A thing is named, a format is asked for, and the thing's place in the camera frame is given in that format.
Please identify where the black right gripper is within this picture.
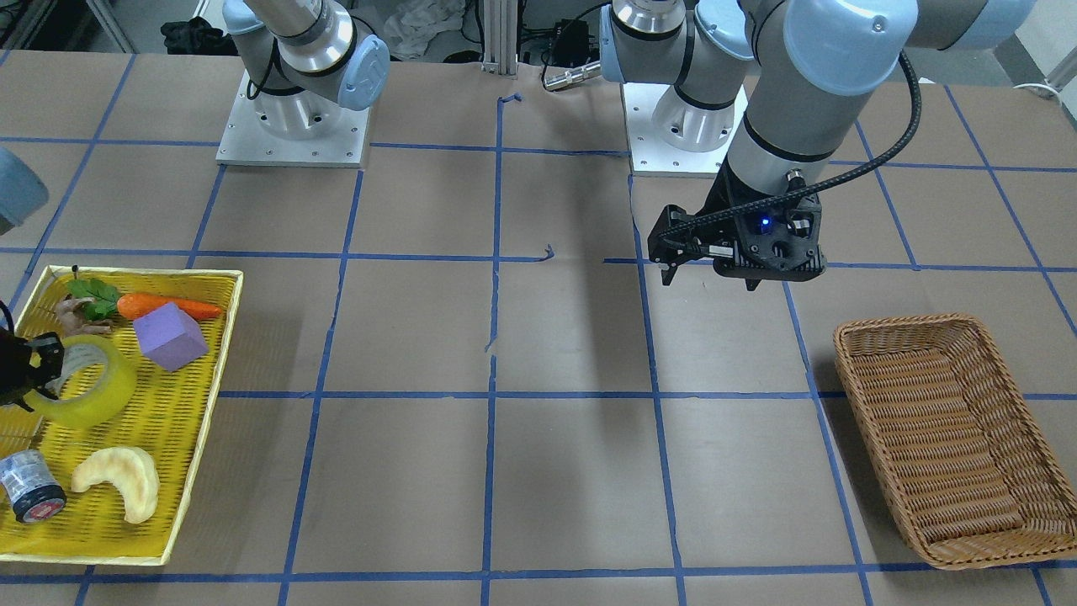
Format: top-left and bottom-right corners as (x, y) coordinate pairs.
(1, 304), (65, 409)

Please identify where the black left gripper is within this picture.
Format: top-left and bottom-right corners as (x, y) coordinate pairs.
(649, 161), (826, 291)

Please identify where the yellow clear tape roll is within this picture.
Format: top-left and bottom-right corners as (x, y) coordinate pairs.
(23, 335), (137, 429)

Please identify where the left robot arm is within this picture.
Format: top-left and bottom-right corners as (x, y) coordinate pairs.
(600, 1), (1034, 290)

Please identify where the brown toy animal figure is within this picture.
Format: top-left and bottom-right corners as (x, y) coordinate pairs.
(53, 296), (113, 337)

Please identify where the orange toy carrot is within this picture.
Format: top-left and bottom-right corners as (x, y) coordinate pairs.
(115, 292), (225, 322)

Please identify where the purple foam cube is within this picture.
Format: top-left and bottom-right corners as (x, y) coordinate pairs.
(132, 306), (210, 372)

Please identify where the small black labelled can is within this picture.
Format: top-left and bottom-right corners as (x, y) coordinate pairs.
(1, 449), (68, 524)

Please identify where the yellow woven tray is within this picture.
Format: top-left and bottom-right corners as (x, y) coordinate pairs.
(1, 265), (244, 566)

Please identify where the pale croissant toy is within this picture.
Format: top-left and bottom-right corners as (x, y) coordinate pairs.
(71, 446), (159, 524)

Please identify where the brown wicker basket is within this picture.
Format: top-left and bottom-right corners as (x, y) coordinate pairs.
(833, 313), (1076, 570)

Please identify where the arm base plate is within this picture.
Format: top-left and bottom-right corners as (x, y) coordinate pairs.
(215, 72), (370, 169)
(623, 83), (747, 178)

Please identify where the aluminium frame post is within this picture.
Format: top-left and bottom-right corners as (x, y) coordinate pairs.
(480, 0), (519, 79)

